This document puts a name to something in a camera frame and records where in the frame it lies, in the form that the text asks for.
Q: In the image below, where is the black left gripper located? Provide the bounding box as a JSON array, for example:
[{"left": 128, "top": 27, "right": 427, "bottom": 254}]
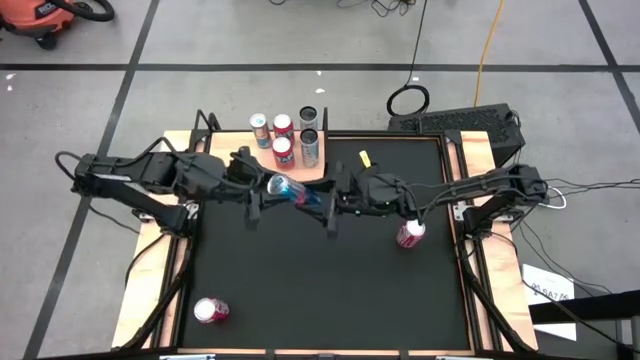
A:
[{"left": 225, "top": 145, "right": 296, "bottom": 232}]

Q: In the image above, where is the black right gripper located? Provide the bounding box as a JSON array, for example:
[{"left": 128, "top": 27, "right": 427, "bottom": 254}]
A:
[{"left": 293, "top": 160, "right": 406, "bottom": 240}]

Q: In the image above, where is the blue silver Red Bull can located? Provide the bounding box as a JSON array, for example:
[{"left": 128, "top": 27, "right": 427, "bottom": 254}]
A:
[{"left": 266, "top": 173, "right": 323, "bottom": 208}]

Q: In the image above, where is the red blue Fanta can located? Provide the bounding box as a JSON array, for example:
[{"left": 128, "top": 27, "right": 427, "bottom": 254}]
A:
[
  {"left": 271, "top": 136, "right": 296, "bottom": 171},
  {"left": 272, "top": 113, "right": 296, "bottom": 142}
]

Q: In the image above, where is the silver slim beverage can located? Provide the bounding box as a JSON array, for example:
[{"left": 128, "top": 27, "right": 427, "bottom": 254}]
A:
[
  {"left": 299, "top": 128, "right": 321, "bottom": 169},
  {"left": 298, "top": 105, "right": 320, "bottom": 132}
]

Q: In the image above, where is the white Celsius Tropical Vibe can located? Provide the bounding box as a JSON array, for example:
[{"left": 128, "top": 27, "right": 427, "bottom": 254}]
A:
[{"left": 249, "top": 112, "right": 273, "bottom": 150}]

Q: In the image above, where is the red Coca-Cola can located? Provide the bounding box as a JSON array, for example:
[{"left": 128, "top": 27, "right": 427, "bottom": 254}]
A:
[{"left": 395, "top": 219, "right": 427, "bottom": 250}]

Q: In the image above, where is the red and white soda can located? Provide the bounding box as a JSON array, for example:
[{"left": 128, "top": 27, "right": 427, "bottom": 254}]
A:
[{"left": 193, "top": 297, "right": 231, "bottom": 325}]

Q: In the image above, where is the black computer case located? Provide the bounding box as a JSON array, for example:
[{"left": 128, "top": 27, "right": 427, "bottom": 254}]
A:
[{"left": 387, "top": 102, "right": 527, "bottom": 169}]

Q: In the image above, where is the wooden side board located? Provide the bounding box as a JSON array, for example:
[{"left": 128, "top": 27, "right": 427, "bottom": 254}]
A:
[
  {"left": 457, "top": 130, "right": 540, "bottom": 351},
  {"left": 110, "top": 129, "right": 211, "bottom": 350}
]

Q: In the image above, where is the white paper sheet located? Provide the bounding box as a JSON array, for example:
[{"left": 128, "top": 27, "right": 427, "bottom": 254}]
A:
[{"left": 521, "top": 263, "right": 578, "bottom": 342}]

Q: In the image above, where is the black beam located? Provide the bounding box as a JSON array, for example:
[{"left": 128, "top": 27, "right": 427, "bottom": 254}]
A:
[{"left": 528, "top": 288, "right": 640, "bottom": 327}]

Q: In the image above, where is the orange shop vacuum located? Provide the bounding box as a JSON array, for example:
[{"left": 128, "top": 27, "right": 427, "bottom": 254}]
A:
[{"left": 0, "top": 0, "right": 76, "bottom": 50}]

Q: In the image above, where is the black table frame strut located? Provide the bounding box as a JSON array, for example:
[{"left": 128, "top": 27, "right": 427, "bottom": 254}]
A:
[
  {"left": 119, "top": 234, "right": 195, "bottom": 351},
  {"left": 455, "top": 234, "right": 536, "bottom": 354}
]

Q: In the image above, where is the black cable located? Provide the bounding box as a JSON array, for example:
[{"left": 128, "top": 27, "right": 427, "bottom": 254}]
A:
[{"left": 385, "top": 0, "right": 432, "bottom": 118}]

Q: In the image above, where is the yellow cable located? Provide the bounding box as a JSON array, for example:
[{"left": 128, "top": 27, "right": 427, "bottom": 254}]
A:
[{"left": 472, "top": 0, "right": 505, "bottom": 107}]

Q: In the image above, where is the white cable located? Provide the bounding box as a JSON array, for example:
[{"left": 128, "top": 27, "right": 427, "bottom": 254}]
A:
[{"left": 543, "top": 185, "right": 569, "bottom": 210}]

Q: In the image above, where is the black vacuum hose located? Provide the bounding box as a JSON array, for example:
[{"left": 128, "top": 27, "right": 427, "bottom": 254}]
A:
[{"left": 49, "top": 0, "right": 116, "bottom": 23}]

